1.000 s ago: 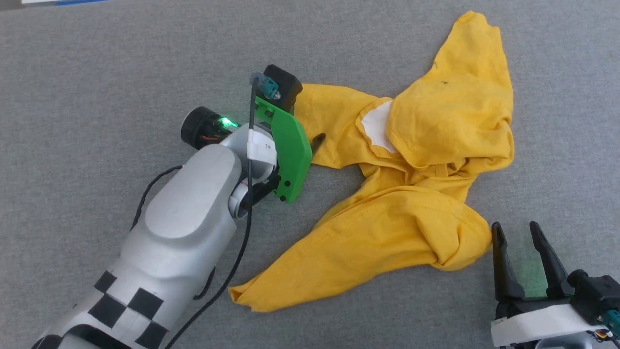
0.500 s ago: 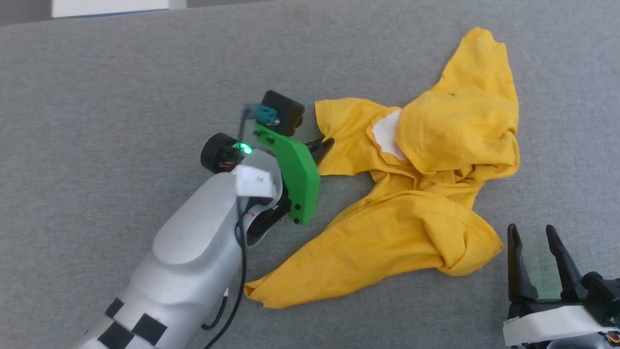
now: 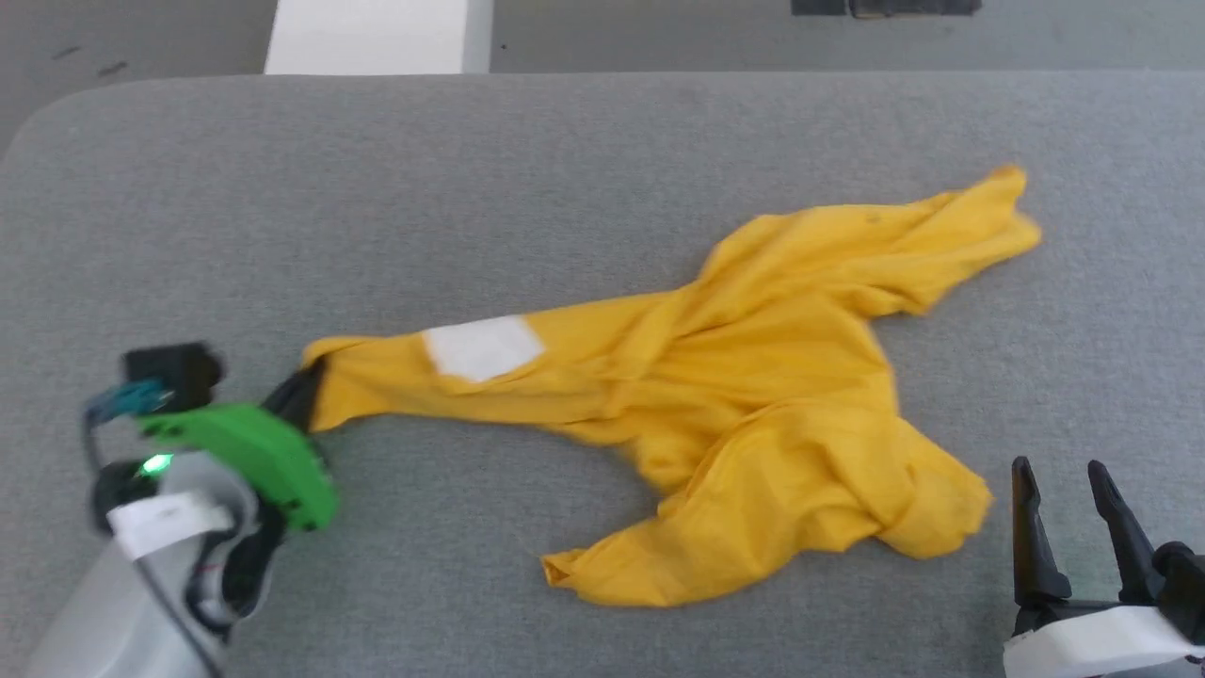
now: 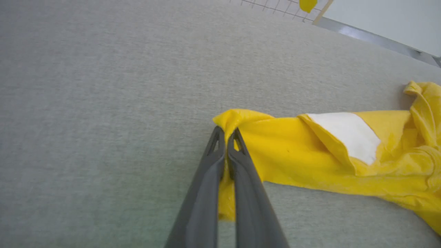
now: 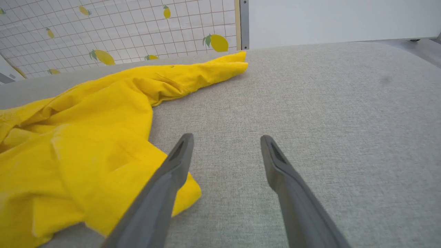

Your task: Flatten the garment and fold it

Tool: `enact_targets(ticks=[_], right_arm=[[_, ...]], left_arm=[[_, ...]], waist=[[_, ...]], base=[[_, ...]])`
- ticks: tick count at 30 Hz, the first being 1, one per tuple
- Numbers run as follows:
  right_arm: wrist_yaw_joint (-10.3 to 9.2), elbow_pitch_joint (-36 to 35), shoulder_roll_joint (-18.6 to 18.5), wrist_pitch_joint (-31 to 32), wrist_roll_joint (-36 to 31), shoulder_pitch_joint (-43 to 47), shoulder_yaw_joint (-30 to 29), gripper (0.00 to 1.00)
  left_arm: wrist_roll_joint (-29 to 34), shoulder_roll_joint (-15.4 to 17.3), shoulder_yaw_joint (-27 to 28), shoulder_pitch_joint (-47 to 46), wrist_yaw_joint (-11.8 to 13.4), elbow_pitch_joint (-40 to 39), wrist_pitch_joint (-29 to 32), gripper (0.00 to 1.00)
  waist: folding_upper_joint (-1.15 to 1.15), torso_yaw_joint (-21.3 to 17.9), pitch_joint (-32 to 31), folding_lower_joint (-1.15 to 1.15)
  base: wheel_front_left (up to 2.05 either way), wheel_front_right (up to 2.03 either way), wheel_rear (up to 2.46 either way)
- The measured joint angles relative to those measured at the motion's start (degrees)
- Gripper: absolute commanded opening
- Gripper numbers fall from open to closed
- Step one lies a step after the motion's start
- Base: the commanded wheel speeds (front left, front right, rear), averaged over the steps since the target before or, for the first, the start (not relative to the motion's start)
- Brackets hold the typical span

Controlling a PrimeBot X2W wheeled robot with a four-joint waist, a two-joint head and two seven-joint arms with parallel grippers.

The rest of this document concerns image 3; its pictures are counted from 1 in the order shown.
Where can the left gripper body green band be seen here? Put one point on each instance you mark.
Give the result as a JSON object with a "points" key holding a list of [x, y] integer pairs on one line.
{"points": [[264, 461]]}

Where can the large black floor mat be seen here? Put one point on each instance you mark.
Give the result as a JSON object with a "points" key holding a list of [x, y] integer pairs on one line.
{"points": [[913, 7]]}

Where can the yellow cartoon face t-shirt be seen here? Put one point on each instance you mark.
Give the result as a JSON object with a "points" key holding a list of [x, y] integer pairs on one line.
{"points": [[753, 377]]}

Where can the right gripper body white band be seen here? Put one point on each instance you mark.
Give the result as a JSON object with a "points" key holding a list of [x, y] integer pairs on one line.
{"points": [[1092, 645]]}

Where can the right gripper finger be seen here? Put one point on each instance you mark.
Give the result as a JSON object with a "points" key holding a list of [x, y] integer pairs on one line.
{"points": [[1036, 556], [1130, 556]]}

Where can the small black floor mat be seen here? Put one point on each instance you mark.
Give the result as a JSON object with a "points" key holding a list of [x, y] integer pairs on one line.
{"points": [[817, 7]]}

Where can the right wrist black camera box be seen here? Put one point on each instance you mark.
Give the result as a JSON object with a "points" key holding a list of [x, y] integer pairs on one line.
{"points": [[1184, 574]]}

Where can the white rectangular box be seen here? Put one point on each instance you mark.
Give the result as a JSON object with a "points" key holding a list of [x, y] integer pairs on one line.
{"points": [[377, 38]]}

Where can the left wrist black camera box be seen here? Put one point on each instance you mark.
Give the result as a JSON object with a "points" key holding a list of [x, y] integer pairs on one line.
{"points": [[174, 372]]}

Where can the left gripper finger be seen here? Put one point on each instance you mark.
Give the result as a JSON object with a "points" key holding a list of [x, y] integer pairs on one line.
{"points": [[297, 391], [304, 422]]}

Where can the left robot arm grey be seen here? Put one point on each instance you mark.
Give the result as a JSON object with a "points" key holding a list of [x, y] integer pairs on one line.
{"points": [[104, 612]]}

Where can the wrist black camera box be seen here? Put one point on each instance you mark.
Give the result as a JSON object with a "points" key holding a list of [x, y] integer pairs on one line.
{"points": [[174, 372], [1184, 574]]}

